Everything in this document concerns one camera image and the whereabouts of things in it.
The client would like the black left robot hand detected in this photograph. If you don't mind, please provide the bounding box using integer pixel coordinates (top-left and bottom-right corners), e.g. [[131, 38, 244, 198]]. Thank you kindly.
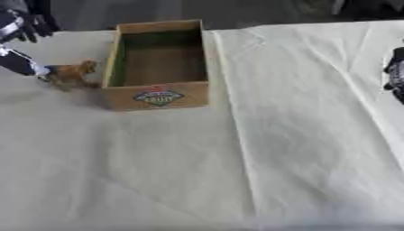
[[0, 8, 62, 77]]

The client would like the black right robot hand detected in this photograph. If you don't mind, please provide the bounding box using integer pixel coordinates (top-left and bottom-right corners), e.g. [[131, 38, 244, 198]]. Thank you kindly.
[[381, 46, 404, 106]]

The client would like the brown toy horse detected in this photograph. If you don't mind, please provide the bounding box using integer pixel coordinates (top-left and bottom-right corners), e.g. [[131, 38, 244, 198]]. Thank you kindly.
[[36, 59, 103, 92]]

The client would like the tan cardboard box green inside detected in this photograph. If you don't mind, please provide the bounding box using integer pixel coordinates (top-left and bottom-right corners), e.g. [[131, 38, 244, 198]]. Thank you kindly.
[[99, 19, 212, 112]]

